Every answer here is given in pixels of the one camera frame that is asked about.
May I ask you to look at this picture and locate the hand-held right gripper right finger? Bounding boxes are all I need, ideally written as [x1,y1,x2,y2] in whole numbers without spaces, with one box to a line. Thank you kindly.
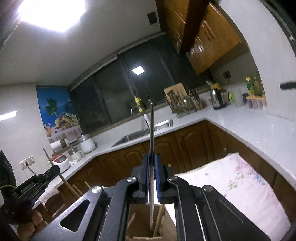
[154,154,271,241]

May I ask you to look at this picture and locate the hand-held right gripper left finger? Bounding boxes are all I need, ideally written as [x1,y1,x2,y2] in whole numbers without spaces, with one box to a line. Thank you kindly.
[32,154,151,241]

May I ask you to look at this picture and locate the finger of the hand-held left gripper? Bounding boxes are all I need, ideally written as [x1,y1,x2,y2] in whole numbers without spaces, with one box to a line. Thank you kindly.
[35,165,61,186]

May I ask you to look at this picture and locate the metal chopstick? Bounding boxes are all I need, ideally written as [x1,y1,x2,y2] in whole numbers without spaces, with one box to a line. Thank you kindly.
[148,103,155,230]

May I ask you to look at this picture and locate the wooden utensil holder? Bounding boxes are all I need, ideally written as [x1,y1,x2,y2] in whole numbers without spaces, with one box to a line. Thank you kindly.
[126,204,177,241]

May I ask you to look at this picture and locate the cutlery drainer with utensils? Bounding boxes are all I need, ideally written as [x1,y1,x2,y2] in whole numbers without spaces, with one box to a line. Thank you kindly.
[188,87,204,111]

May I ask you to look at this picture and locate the person's left hand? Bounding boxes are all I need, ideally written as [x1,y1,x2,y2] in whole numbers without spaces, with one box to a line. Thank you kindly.
[17,209,48,241]

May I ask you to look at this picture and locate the white red rice cooker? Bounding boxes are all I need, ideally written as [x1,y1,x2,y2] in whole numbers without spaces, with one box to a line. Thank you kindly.
[49,154,71,173]

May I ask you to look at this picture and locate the fringed white towel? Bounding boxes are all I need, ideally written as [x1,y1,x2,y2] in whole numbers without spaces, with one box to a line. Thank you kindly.
[38,186,58,205]

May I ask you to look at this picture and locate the white paper roll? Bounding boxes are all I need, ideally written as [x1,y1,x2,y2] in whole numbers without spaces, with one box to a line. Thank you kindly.
[50,140,61,153]

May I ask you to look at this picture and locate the glass jar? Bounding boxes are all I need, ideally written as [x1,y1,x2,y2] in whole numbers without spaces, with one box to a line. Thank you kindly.
[68,147,84,162]

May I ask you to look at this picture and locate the steel kitchen sink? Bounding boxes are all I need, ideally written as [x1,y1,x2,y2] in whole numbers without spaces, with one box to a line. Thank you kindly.
[111,119,174,148]

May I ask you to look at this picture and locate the white lidded pot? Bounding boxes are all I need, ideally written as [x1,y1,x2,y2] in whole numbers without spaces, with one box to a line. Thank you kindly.
[77,134,97,155]

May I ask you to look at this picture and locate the dark wooden base cabinets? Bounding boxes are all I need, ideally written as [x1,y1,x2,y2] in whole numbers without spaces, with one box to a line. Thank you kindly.
[39,119,296,232]

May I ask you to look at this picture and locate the metal dish rack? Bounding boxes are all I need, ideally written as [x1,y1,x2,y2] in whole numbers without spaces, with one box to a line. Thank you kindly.
[168,95,197,115]

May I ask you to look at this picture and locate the floral white tablecloth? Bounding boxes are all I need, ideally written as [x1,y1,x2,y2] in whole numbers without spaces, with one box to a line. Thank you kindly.
[162,153,291,241]

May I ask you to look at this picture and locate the yellow dish soap bottle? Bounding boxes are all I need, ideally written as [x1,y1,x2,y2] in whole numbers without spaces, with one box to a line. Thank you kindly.
[134,89,144,113]

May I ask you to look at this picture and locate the wooden cutting board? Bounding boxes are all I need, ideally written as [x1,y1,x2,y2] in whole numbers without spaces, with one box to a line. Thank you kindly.
[164,83,187,103]

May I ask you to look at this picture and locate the white kitchen countertop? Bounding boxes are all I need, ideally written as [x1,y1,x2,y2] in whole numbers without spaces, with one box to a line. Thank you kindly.
[50,109,296,177]

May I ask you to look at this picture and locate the dark kitchen window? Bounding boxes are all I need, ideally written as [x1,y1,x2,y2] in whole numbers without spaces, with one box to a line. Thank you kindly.
[69,32,201,135]

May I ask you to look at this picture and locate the steel electric kettle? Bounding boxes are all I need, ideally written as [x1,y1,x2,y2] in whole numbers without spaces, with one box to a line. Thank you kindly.
[210,88,228,110]

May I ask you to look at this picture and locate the popsicle mold set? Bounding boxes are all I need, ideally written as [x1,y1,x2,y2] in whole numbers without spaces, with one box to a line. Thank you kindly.
[246,95,266,110]

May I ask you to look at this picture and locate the yellow green oil bottle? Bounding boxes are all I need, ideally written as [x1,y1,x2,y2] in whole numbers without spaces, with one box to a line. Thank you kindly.
[245,77,255,97]

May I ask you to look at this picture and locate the ceiling vent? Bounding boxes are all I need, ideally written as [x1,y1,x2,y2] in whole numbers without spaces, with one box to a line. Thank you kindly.
[147,12,158,25]

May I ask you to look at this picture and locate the ceiling lamp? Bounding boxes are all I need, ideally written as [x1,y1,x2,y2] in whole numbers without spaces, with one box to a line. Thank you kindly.
[17,0,89,32]

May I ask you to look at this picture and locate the black power cable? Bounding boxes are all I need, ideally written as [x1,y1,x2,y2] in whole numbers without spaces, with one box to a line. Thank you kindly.
[27,163,47,176]

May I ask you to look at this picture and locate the wall socket strip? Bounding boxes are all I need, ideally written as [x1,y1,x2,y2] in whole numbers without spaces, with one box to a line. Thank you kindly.
[20,158,36,170]

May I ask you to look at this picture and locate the fruit beach wall poster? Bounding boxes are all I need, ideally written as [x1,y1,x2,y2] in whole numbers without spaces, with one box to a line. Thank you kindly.
[36,87,82,144]

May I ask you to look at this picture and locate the wooden wall cabinets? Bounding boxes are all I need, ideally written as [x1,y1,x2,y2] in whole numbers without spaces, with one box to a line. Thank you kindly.
[156,0,242,76]

